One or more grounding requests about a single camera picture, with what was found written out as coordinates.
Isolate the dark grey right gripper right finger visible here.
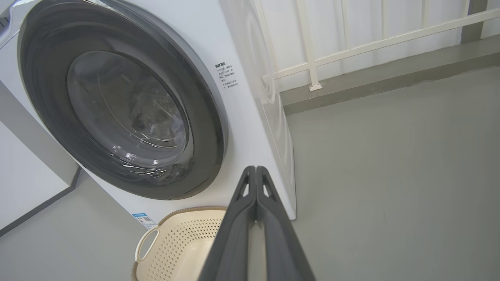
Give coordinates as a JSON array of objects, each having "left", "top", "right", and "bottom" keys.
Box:
[{"left": 256, "top": 166, "right": 316, "bottom": 281}]

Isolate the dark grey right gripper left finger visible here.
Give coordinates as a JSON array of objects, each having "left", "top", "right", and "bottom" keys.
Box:
[{"left": 198, "top": 166, "right": 257, "bottom": 281}]

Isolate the dark round washing machine door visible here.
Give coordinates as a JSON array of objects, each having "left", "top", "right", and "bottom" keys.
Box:
[{"left": 17, "top": 0, "right": 229, "bottom": 201}]

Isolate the cream perforated laundry basket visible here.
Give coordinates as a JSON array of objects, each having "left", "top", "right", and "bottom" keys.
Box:
[{"left": 131, "top": 206, "right": 228, "bottom": 281}]

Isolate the white front-load washing machine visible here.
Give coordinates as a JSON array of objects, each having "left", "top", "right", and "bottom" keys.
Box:
[{"left": 0, "top": 0, "right": 297, "bottom": 231}]

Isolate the blue white energy label sticker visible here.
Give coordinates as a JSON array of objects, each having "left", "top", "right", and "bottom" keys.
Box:
[{"left": 131, "top": 212, "right": 158, "bottom": 230}]

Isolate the white metal railing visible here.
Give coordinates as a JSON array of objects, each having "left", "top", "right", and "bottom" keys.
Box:
[{"left": 253, "top": 0, "right": 500, "bottom": 92}]

